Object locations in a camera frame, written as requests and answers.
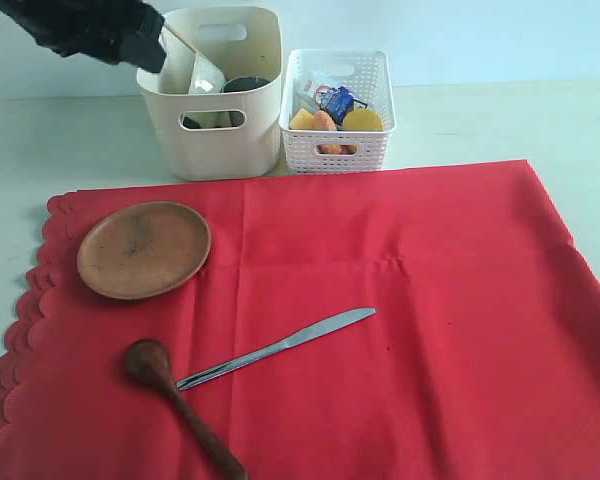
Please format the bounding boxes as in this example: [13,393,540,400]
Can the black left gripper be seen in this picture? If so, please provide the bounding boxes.
[0,1,166,74]

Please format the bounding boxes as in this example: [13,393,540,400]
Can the red tablecloth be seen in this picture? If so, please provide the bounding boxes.
[0,161,600,479]

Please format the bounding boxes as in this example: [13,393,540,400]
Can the cream plastic bin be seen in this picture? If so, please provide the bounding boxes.
[136,6,283,181]

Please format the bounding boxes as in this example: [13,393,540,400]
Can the dark wooden spoon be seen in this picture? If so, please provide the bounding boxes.
[124,338,248,479]

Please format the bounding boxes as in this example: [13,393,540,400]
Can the steel table knife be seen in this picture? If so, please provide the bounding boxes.
[175,307,377,391]

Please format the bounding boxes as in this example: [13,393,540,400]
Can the orange fried food piece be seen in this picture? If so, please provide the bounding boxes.
[311,110,337,131]

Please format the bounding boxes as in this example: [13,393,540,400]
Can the brown wooden plate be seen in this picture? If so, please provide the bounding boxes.
[76,201,212,300]

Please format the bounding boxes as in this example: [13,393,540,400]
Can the white perforated basket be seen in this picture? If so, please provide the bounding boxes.
[279,49,396,174]

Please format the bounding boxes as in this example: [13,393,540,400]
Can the stainless steel cup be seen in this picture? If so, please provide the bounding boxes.
[222,76,270,127]

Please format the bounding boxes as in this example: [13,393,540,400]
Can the yellow lemon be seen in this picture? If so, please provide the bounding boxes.
[341,109,384,132]

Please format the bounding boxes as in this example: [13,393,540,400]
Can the yellow cheese wedge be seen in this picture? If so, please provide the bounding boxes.
[289,108,315,130]

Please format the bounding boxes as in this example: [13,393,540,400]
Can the white ceramic bowl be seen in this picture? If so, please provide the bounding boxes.
[187,52,229,129]

